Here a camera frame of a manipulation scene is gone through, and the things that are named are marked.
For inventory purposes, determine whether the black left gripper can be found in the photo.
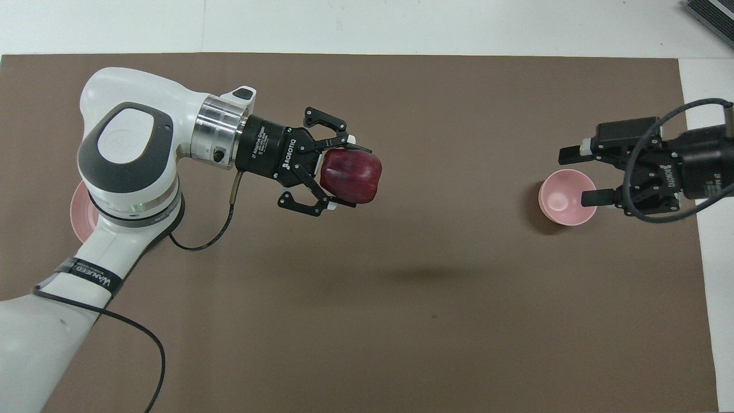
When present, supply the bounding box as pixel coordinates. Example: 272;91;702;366
235;106;374;217

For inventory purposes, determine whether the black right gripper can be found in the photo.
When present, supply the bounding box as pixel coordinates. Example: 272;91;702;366
559;116;734;217

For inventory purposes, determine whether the dark red apple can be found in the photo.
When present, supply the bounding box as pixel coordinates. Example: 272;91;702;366
319;149;383;205

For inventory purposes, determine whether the pink small bowl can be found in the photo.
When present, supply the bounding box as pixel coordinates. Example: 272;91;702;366
538;169;599;227

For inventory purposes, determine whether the pink round plate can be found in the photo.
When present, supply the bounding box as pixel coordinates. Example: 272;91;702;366
70;180;101;245

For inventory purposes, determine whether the brown paper table mat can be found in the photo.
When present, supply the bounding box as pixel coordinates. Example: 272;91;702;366
0;53;719;413

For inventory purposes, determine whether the grey ribbed metal device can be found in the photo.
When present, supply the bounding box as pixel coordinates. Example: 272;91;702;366
682;0;734;49

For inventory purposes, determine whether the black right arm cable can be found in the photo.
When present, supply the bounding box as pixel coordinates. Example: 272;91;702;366
623;98;734;224

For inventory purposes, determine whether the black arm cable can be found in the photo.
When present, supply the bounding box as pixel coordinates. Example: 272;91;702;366
623;98;734;224
31;171;241;413

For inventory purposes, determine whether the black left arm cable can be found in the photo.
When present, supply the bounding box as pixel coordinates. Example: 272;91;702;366
31;171;241;413

